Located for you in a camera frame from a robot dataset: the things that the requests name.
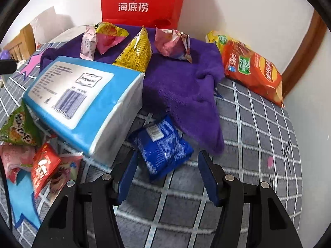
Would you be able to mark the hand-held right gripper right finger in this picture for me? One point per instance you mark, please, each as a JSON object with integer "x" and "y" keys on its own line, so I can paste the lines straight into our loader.
{"x": 209, "y": 180}

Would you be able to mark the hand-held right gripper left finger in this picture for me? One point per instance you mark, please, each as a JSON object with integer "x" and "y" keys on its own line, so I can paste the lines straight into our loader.
{"x": 126, "y": 180}

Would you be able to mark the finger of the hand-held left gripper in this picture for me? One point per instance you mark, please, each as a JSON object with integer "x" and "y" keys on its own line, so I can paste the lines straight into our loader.
{"x": 6, "y": 66}

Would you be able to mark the blue snack packet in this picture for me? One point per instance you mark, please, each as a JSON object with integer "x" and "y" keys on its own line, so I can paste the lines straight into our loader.
{"x": 160, "y": 144}

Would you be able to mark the green snack packet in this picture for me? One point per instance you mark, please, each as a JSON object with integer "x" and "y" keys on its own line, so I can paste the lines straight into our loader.
{"x": 18, "y": 129}

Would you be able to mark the red snack packet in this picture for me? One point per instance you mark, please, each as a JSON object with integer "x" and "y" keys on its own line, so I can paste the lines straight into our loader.
{"x": 44, "y": 168}

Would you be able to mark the pale pink snack packet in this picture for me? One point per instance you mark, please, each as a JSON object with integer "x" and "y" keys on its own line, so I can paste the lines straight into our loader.
{"x": 88, "y": 46}

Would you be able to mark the pink strawberry snack packet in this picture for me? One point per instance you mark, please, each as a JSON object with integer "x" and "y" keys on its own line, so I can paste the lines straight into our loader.
{"x": 15, "y": 160}

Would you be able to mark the yellow and pink snack packet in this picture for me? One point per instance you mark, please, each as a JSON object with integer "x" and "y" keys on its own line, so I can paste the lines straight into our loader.
{"x": 111, "y": 36}

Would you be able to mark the yellow triangular snack packet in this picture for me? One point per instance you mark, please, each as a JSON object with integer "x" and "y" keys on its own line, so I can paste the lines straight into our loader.
{"x": 134, "y": 54}

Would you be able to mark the pink cartoon snack packet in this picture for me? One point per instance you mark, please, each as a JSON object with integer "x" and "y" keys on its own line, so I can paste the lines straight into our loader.
{"x": 170, "y": 44}

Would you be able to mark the purple cloth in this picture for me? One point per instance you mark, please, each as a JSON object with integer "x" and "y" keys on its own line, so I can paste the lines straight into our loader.
{"x": 6, "y": 55}

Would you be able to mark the grey checked bedsheet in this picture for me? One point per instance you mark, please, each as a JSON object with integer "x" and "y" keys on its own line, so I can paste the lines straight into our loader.
{"x": 253, "y": 139}

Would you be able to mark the white plastic bag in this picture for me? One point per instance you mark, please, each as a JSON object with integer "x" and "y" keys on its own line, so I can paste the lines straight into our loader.
{"x": 49, "y": 20}

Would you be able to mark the white printed pillow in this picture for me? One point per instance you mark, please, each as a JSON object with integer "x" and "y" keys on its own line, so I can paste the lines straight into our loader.
{"x": 69, "y": 33}

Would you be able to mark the blue tissue pack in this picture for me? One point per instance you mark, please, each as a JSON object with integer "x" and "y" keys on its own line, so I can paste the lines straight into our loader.
{"x": 124, "y": 82}

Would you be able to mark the purple towel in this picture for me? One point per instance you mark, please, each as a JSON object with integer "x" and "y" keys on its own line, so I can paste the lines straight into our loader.
{"x": 181, "y": 82}

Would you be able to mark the orange chip bag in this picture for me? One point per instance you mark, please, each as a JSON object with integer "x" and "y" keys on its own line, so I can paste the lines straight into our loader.
{"x": 258, "y": 75}

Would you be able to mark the yellow chip bag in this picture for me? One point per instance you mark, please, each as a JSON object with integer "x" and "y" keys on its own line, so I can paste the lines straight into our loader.
{"x": 214, "y": 37}

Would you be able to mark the red paper bag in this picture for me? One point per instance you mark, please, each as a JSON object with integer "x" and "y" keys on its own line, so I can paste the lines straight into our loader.
{"x": 165, "y": 5}

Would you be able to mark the brown door frame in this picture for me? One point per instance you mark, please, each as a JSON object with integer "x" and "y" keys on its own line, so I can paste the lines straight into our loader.
{"x": 307, "y": 49}

